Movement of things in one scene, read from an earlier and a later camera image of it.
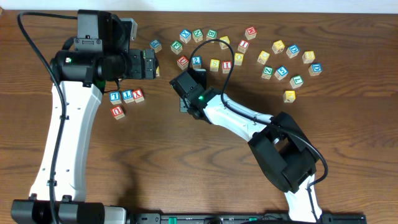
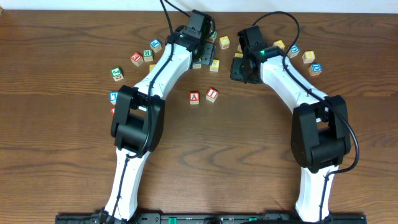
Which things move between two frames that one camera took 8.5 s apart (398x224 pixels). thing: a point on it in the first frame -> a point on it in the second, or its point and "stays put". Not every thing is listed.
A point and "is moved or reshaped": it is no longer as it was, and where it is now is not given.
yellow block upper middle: [222, 45] stays put
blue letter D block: [293, 50] stays put
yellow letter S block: [214, 64] stays put
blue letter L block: [115, 98] stays put
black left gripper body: [149, 64] -> [208, 53]
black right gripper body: [183, 104] -> [236, 71]
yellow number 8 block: [308, 56] stays put
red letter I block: [226, 66] is moved or reshaped
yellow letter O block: [239, 58] stays put
